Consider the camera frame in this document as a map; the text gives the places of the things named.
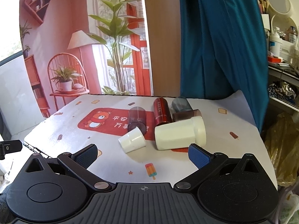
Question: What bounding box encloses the clear grey cup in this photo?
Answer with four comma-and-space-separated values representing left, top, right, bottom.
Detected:
172, 96, 192, 113

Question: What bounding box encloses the yellow plastic bag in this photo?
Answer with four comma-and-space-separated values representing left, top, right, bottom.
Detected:
264, 112, 299, 187

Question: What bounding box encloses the white pump bottle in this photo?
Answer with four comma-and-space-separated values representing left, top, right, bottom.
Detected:
269, 27, 284, 57

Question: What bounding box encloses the red metallic cup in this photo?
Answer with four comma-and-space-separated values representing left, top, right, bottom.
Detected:
153, 97, 173, 127

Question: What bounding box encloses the teal curtain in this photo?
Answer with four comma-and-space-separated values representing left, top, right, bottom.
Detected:
178, 0, 269, 133

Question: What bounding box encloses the pile of shiny wrappers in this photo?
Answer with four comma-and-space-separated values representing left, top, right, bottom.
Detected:
268, 80, 298, 103

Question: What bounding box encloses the printed bear table mat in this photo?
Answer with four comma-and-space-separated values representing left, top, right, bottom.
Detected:
23, 90, 278, 192

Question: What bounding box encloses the clear brown cup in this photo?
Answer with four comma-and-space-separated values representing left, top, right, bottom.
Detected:
172, 109, 202, 123

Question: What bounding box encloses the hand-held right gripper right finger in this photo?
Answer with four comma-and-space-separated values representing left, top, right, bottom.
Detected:
174, 144, 260, 193

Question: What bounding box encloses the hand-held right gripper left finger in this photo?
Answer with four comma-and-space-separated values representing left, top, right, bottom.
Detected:
23, 144, 111, 193

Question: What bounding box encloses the black clamp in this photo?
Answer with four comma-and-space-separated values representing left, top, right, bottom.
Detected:
0, 139, 23, 160

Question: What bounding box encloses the small white cup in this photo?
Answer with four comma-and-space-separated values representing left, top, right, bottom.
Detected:
118, 126, 147, 154

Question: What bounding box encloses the white plastic bag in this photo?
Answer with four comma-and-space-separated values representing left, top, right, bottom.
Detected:
278, 187, 299, 224

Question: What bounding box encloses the round white mirror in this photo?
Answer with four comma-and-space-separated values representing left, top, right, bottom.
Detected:
266, 0, 294, 19

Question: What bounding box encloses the wall poster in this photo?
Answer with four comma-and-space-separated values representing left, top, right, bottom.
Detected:
19, 0, 155, 119

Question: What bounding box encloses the large white cup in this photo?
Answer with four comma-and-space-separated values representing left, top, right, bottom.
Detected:
154, 116, 206, 151

